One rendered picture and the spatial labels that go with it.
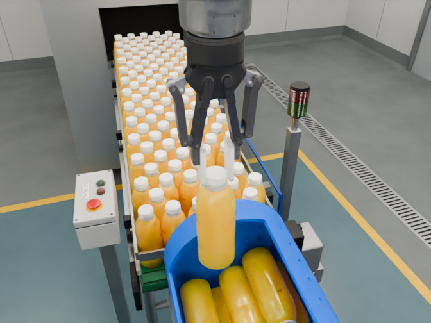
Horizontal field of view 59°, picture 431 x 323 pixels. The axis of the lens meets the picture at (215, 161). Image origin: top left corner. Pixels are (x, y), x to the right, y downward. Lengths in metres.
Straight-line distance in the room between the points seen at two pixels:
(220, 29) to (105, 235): 0.69
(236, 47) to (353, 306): 1.88
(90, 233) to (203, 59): 0.65
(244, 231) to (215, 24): 0.52
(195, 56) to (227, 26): 0.06
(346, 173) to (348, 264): 0.88
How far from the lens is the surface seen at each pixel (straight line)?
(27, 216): 2.83
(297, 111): 1.25
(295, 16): 5.67
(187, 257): 0.88
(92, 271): 2.35
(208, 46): 0.48
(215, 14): 0.46
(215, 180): 0.60
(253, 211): 0.78
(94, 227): 1.01
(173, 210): 0.99
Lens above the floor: 1.76
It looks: 35 degrees down
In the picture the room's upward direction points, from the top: straight up
